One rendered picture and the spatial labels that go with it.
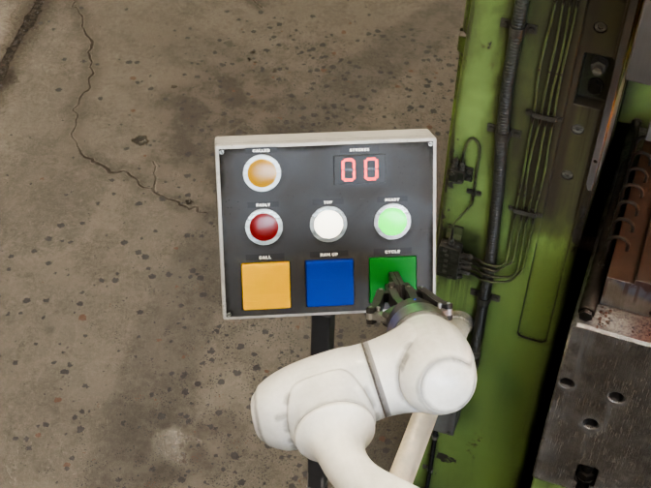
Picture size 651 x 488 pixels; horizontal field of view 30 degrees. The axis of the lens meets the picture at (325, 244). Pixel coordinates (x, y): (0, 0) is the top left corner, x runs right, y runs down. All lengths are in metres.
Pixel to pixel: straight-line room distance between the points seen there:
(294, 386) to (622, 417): 0.81
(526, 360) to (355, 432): 0.97
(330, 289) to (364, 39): 2.29
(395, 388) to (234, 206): 0.47
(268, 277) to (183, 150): 1.81
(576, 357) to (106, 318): 1.51
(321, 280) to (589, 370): 0.50
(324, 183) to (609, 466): 0.79
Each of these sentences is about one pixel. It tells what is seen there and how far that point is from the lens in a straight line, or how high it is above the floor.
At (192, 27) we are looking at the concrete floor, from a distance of 4.17.
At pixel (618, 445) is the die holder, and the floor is 0.64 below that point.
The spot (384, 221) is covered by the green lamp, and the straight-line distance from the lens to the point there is 1.89.
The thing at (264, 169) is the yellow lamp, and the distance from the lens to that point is 1.85.
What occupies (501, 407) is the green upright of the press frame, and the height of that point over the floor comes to 0.39.
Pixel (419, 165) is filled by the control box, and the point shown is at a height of 1.16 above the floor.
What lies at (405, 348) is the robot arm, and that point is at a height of 1.24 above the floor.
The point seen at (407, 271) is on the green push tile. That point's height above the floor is 1.02.
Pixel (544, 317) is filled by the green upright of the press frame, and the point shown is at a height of 0.69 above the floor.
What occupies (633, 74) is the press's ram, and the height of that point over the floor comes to 1.38.
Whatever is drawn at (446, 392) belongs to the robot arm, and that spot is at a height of 1.23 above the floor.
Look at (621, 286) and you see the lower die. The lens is 2.03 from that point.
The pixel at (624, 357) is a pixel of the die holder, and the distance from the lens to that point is 2.06.
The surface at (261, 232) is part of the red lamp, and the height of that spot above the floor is 1.08.
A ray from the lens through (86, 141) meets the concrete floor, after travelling 3.74.
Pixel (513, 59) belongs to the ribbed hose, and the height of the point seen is 1.27.
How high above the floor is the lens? 2.41
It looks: 45 degrees down
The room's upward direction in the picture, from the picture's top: 2 degrees clockwise
